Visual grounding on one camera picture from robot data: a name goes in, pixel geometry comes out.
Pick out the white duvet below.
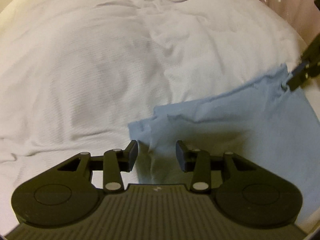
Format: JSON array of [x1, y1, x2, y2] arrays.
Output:
[[1, 0, 306, 235]]

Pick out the blue printed t-shirt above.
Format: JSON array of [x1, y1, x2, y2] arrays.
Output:
[[129, 64, 319, 223]]

